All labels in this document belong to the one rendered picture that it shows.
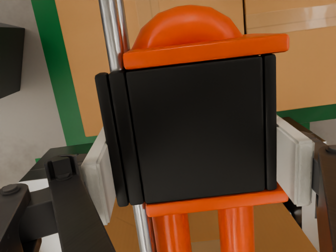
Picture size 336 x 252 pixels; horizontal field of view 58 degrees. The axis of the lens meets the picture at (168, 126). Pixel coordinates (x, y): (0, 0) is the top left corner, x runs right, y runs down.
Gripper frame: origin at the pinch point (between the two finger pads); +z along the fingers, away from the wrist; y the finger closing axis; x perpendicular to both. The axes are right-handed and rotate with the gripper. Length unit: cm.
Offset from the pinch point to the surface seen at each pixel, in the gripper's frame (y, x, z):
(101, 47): -14, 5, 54
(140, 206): -3.0, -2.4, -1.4
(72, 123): -41, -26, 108
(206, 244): 0.8, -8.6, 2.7
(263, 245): 12.2, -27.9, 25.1
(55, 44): -42, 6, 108
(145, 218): -2.8, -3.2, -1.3
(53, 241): -32, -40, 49
